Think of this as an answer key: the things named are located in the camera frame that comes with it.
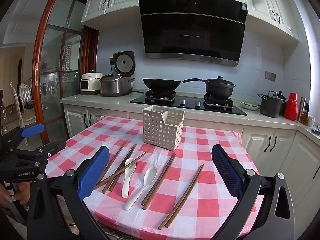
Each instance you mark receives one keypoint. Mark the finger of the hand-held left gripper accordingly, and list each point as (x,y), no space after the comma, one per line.
(52,146)
(32,130)

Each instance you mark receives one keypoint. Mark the grey stockpot with lid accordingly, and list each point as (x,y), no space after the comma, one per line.
(271,105)

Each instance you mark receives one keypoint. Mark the amber oil bottle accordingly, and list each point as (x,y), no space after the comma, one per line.
(305,117)

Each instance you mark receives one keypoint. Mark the black lidded pot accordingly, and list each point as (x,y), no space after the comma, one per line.
(220,87)

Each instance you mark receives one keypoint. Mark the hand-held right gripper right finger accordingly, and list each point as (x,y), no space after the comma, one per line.
(226,172)

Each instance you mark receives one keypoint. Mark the white upper kitchen cabinets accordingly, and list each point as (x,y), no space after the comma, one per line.
(112,0)

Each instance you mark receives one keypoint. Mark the wooden framed glass door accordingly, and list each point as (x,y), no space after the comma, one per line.
(37,55)

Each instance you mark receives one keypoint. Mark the steel bottle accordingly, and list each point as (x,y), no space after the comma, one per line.
(301,110)

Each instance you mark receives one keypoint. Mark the silver pressure cooker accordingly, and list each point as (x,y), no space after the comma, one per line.
(115,86)

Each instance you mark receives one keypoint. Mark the black wok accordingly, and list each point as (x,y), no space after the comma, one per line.
(160,83)

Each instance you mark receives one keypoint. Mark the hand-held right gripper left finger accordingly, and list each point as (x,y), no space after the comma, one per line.
(93,172)

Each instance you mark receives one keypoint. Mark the red white checked tablecloth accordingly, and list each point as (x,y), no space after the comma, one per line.
(200,195)

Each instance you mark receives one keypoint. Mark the red thermos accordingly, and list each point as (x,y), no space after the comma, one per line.
(290,107)

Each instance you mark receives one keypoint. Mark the black range hood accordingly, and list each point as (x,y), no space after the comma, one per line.
(192,30)

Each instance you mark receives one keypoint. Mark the wall socket with plug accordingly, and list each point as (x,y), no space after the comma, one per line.
(111,61)

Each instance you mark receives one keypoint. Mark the metal wall switch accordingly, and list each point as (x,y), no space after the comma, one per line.
(270,76)

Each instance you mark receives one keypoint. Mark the brown wooden chopstick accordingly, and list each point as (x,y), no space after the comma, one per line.
(180,196)
(116,156)
(160,175)
(152,193)
(117,177)
(120,166)
(145,153)
(184,196)

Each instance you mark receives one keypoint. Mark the black glass gas cooktop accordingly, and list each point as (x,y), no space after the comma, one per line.
(190,102)

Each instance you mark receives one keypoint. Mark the white ceramic spoon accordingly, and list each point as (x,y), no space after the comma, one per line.
(150,176)
(130,167)

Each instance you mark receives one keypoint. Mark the white countertop cooker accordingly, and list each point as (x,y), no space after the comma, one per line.
(90,83)

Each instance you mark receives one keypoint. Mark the white perforated utensil basket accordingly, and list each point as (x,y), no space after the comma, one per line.
(160,132)

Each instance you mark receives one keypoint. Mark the speckled stone countertop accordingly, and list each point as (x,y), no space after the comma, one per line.
(105,101)

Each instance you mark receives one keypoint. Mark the white plate with food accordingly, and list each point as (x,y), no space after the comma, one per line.
(250,106)

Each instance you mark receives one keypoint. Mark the ornate dining chair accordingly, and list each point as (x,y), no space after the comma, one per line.
(25,95)

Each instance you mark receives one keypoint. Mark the person's left hand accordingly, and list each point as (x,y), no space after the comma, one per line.
(21,192)

